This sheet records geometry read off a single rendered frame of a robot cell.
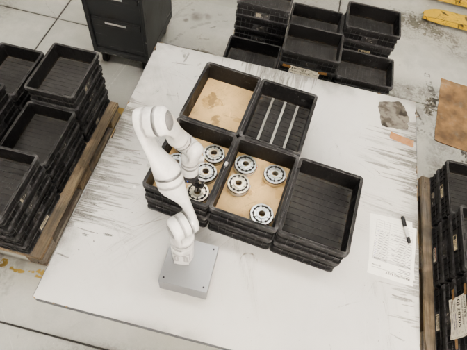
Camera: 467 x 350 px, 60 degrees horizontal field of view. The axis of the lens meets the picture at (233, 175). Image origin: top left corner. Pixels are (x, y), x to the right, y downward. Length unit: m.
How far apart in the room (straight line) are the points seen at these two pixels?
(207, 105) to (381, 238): 1.08
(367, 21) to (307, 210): 1.97
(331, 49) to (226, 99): 1.19
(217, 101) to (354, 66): 1.39
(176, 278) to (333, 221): 0.72
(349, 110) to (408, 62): 1.72
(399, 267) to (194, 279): 0.95
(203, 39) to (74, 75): 1.36
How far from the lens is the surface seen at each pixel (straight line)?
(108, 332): 2.52
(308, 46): 3.09
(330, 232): 1.84
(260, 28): 3.29
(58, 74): 2.85
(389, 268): 2.03
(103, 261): 1.88
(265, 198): 1.84
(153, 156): 1.27
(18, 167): 2.47
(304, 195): 1.90
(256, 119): 2.10
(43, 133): 2.71
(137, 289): 1.82
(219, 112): 2.10
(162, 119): 1.19
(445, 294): 2.64
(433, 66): 4.18
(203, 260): 1.73
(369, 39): 3.27
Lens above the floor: 2.44
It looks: 58 degrees down
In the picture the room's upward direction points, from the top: 10 degrees clockwise
